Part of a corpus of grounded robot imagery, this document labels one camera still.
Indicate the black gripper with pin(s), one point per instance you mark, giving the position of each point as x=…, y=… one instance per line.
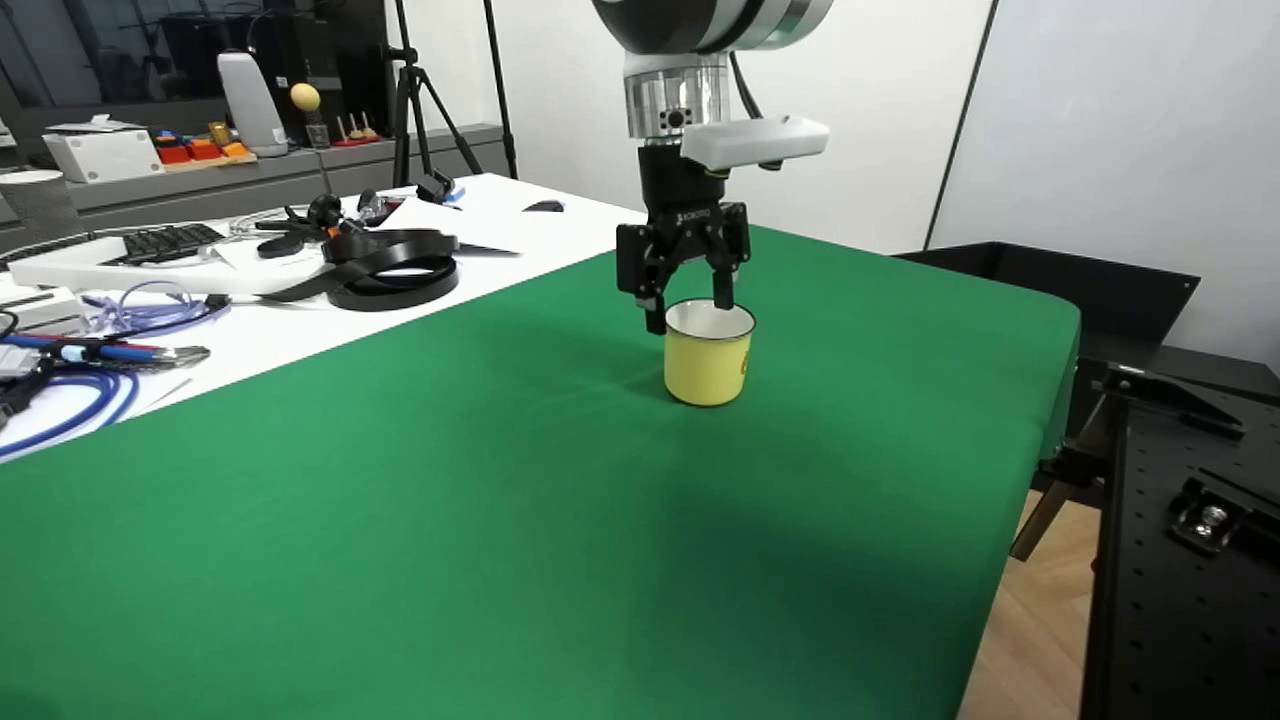
x=676, y=192

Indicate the yellow ceramic cup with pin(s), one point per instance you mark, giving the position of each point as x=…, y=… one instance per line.
x=706, y=370

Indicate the black computer mouse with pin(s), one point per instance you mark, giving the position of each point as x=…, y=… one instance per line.
x=545, y=207

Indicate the black vertical pole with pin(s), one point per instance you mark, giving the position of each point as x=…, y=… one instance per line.
x=498, y=81

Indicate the small black object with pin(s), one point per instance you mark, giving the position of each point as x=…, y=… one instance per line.
x=433, y=189

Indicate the thin black slanted pole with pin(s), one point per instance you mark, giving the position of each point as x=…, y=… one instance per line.
x=961, y=124

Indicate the green table cloth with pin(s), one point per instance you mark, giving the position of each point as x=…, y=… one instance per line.
x=534, y=533

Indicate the black hand tool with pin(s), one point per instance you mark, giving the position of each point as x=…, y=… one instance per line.
x=309, y=225

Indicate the yellow ball on stand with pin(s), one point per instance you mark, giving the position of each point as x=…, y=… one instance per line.
x=304, y=99

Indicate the grey shelf bench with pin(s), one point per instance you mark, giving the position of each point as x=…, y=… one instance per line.
x=203, y=185

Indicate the orange toy items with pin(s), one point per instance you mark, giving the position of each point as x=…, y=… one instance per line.
x=203, y=149

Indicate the black keyboard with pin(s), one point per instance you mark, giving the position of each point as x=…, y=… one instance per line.
x=169, y=241

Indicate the white box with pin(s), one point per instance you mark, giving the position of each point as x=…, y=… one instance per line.
x=103, y=154

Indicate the black perforated breadboard table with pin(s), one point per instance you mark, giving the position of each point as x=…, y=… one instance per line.
x=1175, y=625

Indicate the small white device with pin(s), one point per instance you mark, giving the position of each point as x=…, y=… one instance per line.
x=45, y=313

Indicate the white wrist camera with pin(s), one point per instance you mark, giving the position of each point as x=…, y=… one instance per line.
x=754, y=136

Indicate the black camera tripod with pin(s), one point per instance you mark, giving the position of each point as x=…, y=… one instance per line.
x=412, y=103

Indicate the black metal clamp mount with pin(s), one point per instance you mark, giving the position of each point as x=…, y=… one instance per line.
x=1214, y=517

